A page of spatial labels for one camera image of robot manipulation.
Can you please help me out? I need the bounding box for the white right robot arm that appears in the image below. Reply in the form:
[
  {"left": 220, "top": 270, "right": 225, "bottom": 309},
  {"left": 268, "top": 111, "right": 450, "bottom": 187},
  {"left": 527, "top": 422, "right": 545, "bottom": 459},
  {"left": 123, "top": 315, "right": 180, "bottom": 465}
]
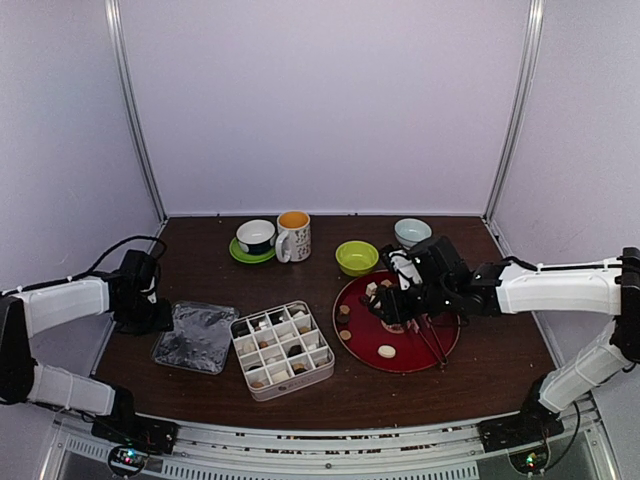
[{"left": 366, "top": 236, "right": 639, "bottom": 442}]

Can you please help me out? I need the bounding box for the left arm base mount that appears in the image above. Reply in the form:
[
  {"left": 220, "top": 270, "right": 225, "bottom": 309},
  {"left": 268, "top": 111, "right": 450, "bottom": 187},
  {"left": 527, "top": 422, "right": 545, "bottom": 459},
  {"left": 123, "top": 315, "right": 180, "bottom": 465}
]
[{"left": 91, "top": 388, "right": 179, "bottom": 479}]

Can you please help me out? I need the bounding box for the white round button chocolate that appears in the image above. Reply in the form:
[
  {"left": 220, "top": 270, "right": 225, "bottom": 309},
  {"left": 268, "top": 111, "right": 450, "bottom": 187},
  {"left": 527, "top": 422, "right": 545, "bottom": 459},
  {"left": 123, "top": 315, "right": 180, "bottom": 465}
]
[{"left": 377, "top": 345, "right": 396, "bottom": 359}]

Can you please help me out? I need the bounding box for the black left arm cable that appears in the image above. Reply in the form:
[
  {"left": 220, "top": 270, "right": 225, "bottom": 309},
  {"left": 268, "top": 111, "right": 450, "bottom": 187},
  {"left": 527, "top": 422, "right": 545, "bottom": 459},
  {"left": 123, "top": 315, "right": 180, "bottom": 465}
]
[{"left": 0, "top": 235, "right": 169, "bottom": 296}]

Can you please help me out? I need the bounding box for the right aluminium frame post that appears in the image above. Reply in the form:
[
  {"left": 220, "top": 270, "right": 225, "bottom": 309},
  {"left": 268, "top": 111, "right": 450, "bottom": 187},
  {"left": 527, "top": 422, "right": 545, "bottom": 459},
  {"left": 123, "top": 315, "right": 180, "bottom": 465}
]
[{"left": 483, "top": 0, "right": 545, "bottom": 225}]

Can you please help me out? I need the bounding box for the lime green bowl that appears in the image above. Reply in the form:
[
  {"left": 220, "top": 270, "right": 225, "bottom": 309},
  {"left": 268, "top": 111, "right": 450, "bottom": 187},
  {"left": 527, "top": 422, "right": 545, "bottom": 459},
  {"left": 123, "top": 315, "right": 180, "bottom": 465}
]
[{"left": 335, "top": 240, "right": 379, "bottom": 277}]

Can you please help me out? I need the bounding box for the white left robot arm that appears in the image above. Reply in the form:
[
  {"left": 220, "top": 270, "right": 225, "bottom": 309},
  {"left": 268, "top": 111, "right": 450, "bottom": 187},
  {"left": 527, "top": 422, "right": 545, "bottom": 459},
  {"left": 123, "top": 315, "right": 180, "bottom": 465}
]
[{"left": 1, "top": 250, "right": 173, "bottom": 444}]

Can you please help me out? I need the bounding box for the silver compartment tin box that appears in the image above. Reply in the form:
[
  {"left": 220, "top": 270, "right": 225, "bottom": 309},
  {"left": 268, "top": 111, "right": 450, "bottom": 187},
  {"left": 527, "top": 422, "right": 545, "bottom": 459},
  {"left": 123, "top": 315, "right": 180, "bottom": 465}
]
[{"left": 229, "top": 300, "right": 335, "bottom": 402}]

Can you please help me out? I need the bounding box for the white floral mug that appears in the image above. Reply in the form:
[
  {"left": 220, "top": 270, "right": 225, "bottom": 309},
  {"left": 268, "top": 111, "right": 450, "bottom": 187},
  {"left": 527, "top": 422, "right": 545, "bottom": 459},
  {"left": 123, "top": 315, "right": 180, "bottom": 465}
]
[{"left": 274, "top": 211, "right": 311, "bottom": 263}]

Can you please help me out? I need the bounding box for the left aluminium frame post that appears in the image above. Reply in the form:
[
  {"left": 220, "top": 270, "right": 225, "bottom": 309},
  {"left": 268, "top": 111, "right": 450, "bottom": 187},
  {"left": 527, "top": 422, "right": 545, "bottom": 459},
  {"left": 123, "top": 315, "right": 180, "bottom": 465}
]
[{"left": 104, "top": 0, "right": 168, "bottom": 223}]

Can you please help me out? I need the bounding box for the red round tray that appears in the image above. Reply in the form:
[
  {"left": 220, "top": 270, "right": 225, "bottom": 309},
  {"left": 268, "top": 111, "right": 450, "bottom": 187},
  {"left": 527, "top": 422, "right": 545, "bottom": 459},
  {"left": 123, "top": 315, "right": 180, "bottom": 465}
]
[{"left": 332, "top": 270, "right": 461, "bottom": 374}]

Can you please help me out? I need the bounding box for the pink plastic scoop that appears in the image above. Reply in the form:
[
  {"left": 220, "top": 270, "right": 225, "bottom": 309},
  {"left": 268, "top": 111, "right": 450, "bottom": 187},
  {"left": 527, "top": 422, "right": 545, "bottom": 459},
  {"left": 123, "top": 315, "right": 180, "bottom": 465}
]
[{"left": 411, "top": 315, "right": 449, "bottom": 370}]

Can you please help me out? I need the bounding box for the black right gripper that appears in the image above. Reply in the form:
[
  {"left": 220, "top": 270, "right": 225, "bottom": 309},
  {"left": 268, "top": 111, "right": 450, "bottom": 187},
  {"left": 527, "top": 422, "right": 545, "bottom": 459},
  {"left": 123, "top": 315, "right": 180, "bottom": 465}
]
[{"left": 368, "top": 282, "right": 455, "bottom": 326}]

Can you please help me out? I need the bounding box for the dark blue white cup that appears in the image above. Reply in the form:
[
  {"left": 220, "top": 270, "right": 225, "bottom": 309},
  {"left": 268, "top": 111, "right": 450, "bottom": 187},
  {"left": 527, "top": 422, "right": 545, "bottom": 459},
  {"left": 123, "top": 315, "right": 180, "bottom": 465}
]
[{"left": 235, "top": 219, "right": 276, "bottom": 255}]

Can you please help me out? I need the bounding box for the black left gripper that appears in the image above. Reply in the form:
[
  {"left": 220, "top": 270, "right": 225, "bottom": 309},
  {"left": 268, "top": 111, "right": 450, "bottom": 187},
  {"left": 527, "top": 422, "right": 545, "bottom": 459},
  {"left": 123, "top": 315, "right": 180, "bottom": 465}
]
[{"left": 117, "top": 293, "right": 173, "bottom": 336}]

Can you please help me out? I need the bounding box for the aluminium frame post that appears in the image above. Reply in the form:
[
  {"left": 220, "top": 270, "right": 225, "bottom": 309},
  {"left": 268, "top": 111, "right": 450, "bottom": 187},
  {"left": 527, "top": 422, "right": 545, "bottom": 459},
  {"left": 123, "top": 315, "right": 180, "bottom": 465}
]
[
  {"left": 104, "top": 0, "right": 168, "bottom": 223},
  {"left": 483, "top": 0, "right": 545, "bottom": 225}
]

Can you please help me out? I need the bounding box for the front aluminium rail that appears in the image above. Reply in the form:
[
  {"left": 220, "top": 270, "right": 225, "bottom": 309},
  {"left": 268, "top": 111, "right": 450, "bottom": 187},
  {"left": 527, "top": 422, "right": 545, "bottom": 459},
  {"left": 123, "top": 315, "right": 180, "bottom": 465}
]
[{"left": 39, "top": 389, "right": 624, "bottom": 480}]

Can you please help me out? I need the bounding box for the green saucer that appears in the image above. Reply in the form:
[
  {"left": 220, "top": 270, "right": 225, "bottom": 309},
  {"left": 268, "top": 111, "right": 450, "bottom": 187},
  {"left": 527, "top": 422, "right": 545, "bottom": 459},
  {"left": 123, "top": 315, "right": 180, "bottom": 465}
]
[{"left": 229, "top": 236, "right": 279, "bottom": 264}]

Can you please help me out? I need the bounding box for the pale blue bowl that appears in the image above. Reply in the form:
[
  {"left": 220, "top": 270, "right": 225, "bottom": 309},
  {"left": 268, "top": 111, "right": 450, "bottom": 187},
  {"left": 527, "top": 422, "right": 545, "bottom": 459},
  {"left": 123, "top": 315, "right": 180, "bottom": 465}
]
[{"left": 394, "top": 218, "right": 432, "bottom": 249}]

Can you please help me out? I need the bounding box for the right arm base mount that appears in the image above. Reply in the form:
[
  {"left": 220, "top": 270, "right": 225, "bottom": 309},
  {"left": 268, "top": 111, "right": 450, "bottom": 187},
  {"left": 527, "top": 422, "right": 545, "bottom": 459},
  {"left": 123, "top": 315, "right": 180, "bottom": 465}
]
[{"left": 477, "top": 377, "right": 564, "bottom": 476}]

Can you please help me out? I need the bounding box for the tin lid with rabbit picture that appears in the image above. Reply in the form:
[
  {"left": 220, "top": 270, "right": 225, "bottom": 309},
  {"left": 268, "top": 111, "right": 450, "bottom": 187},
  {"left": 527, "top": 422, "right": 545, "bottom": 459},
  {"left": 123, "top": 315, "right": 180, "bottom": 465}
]
[{"left": 151, "top": 301, "right": 239, "bottom": 375}]

